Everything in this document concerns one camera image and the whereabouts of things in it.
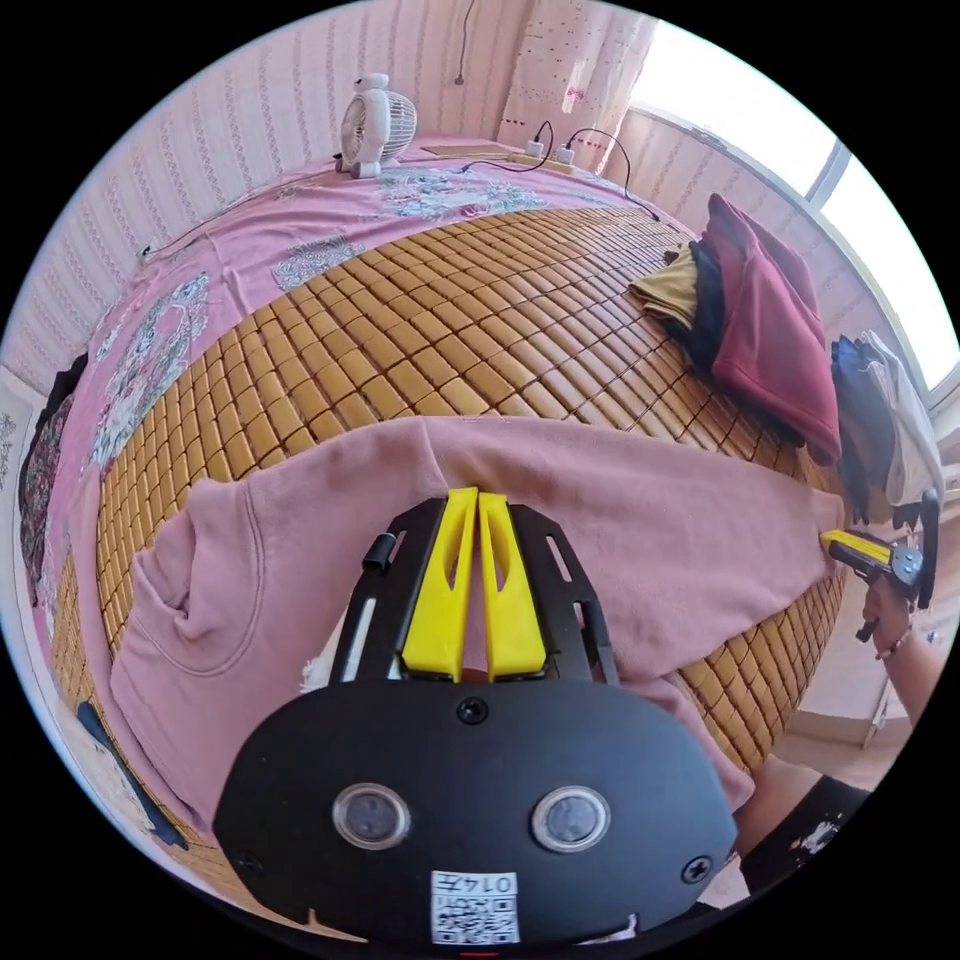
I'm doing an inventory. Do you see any curtain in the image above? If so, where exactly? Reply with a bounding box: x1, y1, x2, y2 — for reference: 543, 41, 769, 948
494, 0, 661, 175

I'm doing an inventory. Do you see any pile of clothes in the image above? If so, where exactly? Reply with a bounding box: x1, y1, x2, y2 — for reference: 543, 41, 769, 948
628, 193, 844, 468

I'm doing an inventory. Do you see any person's right hand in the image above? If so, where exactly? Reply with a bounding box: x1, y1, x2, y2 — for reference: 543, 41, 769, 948
857, 578, 914, 661

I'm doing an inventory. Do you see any black cable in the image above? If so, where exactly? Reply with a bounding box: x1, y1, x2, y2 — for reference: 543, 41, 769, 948
567, 128, 663, 224

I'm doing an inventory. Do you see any dark floral cloth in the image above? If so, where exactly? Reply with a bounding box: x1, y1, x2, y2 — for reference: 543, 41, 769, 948
17, 353, 91, 609

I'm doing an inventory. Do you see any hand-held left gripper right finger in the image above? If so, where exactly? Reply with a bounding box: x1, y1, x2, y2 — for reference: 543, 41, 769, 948
477, 492, 556, 683

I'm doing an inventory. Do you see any blue and white clothes heap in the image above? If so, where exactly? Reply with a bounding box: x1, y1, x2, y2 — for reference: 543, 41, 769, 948
830, 329, 948, 526

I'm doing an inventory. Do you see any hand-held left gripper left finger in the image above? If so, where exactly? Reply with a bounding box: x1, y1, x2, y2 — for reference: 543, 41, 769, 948
401, 487, 479, 681

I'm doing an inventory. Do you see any person's body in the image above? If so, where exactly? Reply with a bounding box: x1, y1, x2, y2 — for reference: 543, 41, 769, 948
737, 752, 891, 899

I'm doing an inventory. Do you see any person's right forearm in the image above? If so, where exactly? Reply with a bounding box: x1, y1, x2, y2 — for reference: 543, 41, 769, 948
883, 633, 936, 735

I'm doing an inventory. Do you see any bed with woven mat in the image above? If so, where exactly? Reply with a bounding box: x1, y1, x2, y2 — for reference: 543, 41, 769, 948
18, 134, 856, 939

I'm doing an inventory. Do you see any window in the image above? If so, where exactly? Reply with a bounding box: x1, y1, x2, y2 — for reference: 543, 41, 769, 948
628, 20, 960, 410

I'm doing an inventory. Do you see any pink long sleeve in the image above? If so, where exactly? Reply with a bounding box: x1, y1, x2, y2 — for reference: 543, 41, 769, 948
71, 416, 849, 835

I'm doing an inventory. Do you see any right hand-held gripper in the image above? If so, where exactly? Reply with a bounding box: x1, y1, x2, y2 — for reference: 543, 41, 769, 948
818, 529, 928, 603

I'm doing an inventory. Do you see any white fan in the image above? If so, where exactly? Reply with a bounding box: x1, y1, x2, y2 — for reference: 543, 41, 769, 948
334, 71, 419, 180

